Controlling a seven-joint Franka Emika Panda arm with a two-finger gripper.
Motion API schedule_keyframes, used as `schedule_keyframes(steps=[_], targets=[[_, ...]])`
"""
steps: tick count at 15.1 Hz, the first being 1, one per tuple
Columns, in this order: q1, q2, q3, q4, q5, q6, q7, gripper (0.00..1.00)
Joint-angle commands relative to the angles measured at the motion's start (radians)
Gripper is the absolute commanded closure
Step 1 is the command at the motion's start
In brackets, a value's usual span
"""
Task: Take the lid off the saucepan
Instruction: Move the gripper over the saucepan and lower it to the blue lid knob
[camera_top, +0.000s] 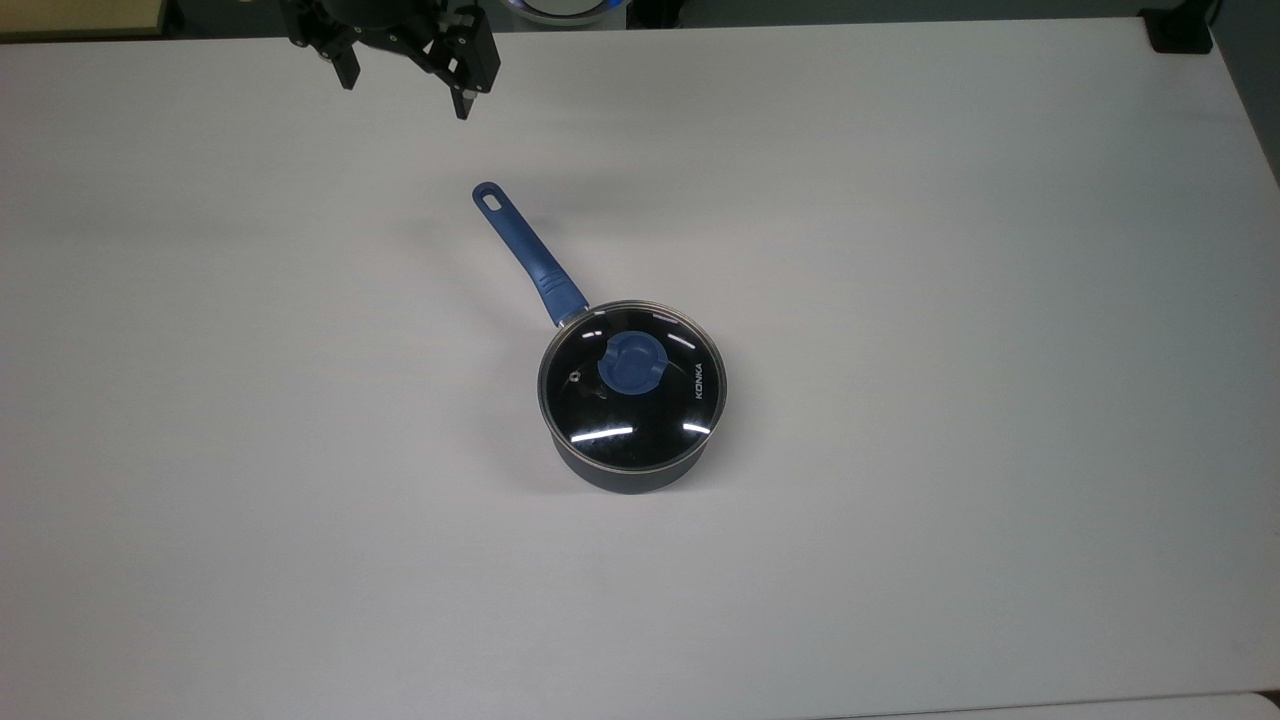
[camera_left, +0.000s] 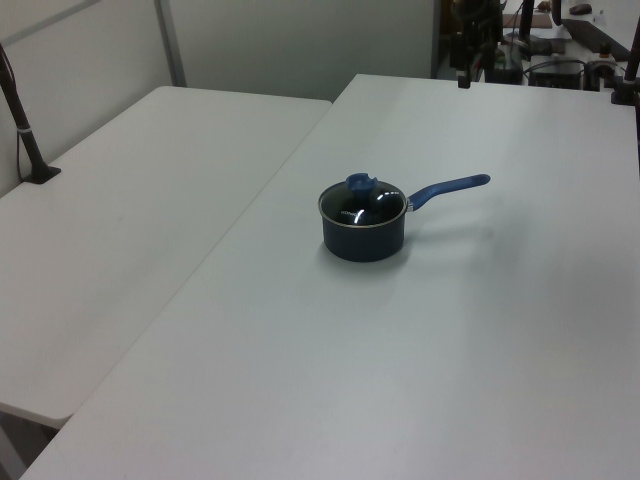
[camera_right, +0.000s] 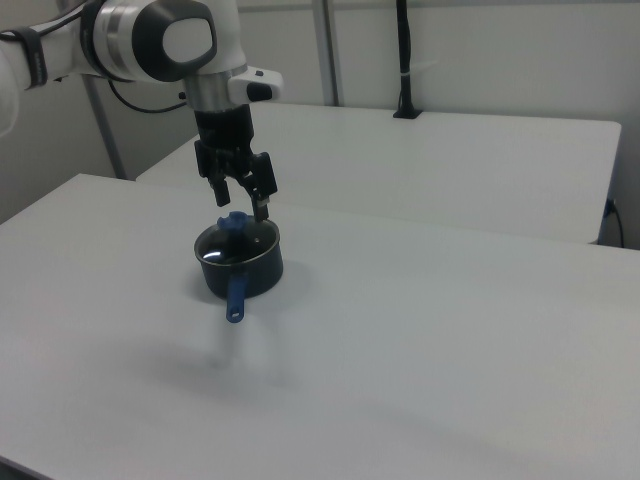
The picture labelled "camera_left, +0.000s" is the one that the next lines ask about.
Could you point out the black equipment box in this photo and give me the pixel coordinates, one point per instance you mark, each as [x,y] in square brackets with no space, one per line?
[555,75]

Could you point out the black clamped camera stand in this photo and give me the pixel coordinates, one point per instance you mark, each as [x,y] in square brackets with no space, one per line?
[627,85]

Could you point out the white side table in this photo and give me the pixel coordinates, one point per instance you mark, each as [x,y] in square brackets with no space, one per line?
[125,225]

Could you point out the black camera stand with tape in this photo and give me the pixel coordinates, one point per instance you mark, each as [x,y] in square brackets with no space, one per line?
[25,135]

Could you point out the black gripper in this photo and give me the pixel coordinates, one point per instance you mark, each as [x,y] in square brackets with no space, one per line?
[464,47]

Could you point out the glass lid with blue knob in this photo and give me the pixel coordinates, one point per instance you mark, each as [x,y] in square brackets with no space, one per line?
[361,202]

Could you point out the black pole on round base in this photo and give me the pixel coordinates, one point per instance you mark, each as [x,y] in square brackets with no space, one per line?
[526,25]

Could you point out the dark computer mouse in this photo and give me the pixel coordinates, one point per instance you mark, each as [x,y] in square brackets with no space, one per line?
[580,8]

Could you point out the grey metal partition post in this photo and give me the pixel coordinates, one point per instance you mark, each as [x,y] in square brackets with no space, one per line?
[170,45]

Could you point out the dark blue saucepan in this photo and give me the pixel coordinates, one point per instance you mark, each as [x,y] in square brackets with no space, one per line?
[362,242]

